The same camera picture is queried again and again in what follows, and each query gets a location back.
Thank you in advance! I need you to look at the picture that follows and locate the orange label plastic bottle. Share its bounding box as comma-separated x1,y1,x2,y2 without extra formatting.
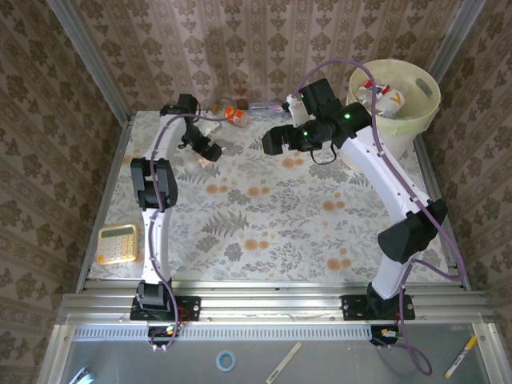
222,106,250,128

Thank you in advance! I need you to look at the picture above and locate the clear bottle red white label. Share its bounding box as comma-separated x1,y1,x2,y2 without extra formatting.
362,78,391,97

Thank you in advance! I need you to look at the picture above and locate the white orange carton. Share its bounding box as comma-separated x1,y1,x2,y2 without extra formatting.
374,90,407,119

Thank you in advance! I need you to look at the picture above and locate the white bin with yellow liner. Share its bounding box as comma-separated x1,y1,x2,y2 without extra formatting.
346,58,442,169

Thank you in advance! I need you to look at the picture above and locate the clear bottle purple label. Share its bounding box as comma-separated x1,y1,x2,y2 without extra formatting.
247,100,291,116

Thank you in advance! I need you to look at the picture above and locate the floral tablecloth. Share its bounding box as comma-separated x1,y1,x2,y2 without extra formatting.
86,110,455,283

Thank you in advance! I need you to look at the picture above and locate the cream yellow calculator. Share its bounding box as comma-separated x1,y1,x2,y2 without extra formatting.
97,223,140,266

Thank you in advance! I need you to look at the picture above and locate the black connector board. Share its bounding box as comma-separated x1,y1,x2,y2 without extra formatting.
147,324,181,341
370,326,403,347

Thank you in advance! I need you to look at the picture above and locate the blue white tape roll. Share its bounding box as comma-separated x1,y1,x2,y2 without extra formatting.
215,350,236,371

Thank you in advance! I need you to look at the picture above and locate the flat wooden stick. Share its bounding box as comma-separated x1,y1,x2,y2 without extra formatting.
266,341,303,384

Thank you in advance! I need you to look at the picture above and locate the yellow white marker pen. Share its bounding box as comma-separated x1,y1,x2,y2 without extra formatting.
444,334,478,380

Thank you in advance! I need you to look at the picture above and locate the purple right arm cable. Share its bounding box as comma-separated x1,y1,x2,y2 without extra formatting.
291,58,467,377

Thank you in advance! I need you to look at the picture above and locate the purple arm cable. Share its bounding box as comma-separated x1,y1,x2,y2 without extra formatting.
291,58,467,377
146,113,221,353

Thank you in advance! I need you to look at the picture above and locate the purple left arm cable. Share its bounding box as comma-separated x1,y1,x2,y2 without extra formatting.
146,113,221,353

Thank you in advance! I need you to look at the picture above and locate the aluminium frame post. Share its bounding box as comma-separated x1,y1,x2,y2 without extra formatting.
423,0,487,81
46,0,135,125

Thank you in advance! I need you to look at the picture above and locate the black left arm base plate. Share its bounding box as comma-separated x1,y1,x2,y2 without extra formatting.
130,294,201,322

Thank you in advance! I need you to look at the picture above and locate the aluminium front mounting rail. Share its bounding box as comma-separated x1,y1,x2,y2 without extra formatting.
55,279,495,326

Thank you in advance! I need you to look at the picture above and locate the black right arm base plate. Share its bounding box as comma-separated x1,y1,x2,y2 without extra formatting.
340,294,416,322

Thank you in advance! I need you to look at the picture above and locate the slotted grey cable duct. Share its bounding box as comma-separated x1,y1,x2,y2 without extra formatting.
74,322,375,342

